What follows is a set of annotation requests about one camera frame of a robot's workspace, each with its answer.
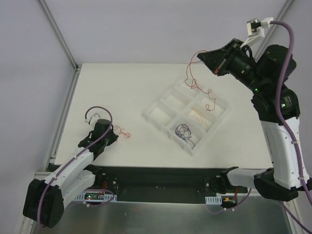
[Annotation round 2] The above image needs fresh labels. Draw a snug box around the yellow wire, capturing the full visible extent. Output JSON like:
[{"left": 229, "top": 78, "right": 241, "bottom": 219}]
[{"left": 190, "top": 107, "right": 212, "bottom": 132}]

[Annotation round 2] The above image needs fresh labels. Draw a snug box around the purple wire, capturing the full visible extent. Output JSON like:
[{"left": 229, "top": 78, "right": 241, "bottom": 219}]
[{"left": 174, "top": 123, "right": 193, "bottom": 142}]

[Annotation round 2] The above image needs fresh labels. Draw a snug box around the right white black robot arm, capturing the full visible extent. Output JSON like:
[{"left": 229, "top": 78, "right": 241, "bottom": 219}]
[{"left": 197, "top": 39, "right": 312, "bottom": 201}]

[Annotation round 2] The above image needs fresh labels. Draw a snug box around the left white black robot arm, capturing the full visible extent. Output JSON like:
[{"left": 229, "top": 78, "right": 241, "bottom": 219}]
[{"left": 22, "top": 119, "right": 118, "bottom": 228}]

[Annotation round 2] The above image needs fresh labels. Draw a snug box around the clear plastic compartment tray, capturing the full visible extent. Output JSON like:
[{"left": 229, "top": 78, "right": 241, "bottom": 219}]
[{"left": 142, "top": 79, "right": 231, "bottom": 156}]

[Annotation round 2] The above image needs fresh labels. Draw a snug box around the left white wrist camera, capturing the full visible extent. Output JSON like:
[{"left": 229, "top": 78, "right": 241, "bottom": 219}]
[{"left": 85, "top": 113, "right": 100, "bottom": 125}]

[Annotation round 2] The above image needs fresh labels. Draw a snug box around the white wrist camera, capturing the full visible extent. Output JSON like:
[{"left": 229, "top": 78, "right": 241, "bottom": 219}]
[
  {"left": 240, "top": 17, "right": 273, "bottom": 48},
  {"left": 85, "top": 113, "right": 100, "bottom": 125}
]

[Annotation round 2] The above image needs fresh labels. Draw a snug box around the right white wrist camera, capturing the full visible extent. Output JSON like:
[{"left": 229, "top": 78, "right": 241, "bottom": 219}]
[{"left": 240, "top": 17, "right": 273, "bottom": 48}]

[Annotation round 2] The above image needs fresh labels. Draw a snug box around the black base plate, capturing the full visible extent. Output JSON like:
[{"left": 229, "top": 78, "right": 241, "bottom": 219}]
[{"left": 47, "top": 163, "right": 252, "bottom": 203}]

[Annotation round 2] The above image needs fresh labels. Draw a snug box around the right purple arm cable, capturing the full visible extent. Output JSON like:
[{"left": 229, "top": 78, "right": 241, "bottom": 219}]
[{"left": 206, "top": 20, "right": 312, "bottom": 234}]

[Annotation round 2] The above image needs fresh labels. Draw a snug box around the left white cable duct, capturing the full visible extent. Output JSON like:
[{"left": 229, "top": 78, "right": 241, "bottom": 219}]
[{"left": 73, "top": 192, "right": 117, "bottom": 203}]

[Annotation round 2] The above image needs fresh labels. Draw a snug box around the white cable duct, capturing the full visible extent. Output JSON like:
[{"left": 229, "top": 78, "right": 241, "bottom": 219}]
[
  {"left": 205, "top": 195, "right": 222, "bottom": 205},
  {"left": 73, "top": 192, "right": 117, "bottom": 203}
]

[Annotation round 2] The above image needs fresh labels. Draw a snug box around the right aluminium frame post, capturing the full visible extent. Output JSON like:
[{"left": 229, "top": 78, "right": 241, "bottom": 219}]
[{"left": 240, "top": 0, "right": 295, "bottom": 60}]

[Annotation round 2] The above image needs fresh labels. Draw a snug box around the aluminium frame post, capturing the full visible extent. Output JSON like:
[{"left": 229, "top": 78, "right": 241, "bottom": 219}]
[
  {"left": 240, "top": 0, "right": 295, "bottom": 60},
  {"left": 36, "top": 0, "right": 80, "bottom": 72}
]

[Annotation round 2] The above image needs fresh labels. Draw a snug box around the right white cable duct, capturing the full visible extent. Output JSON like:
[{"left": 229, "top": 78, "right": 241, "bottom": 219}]
[{"left": 205, "top": 195, "right": 222, "bottom": 205}]

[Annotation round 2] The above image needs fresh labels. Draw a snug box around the left aluminium frame post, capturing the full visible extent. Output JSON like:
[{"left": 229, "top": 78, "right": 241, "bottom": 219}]
[{"left": 36, "top": 0, "right": 80, "bottom": 72}]

